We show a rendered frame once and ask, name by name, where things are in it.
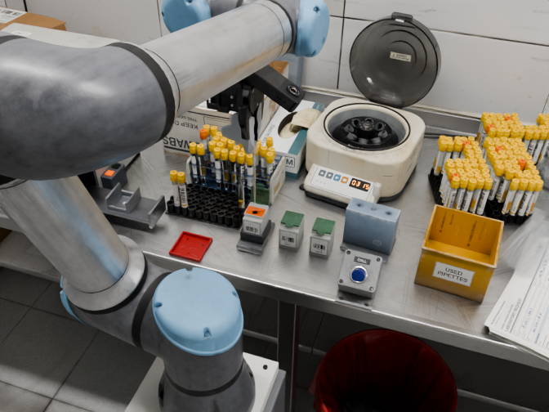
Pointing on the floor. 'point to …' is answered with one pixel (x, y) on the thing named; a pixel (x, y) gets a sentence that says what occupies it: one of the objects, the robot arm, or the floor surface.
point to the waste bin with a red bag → (384, 374)
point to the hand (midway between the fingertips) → (253, 146)
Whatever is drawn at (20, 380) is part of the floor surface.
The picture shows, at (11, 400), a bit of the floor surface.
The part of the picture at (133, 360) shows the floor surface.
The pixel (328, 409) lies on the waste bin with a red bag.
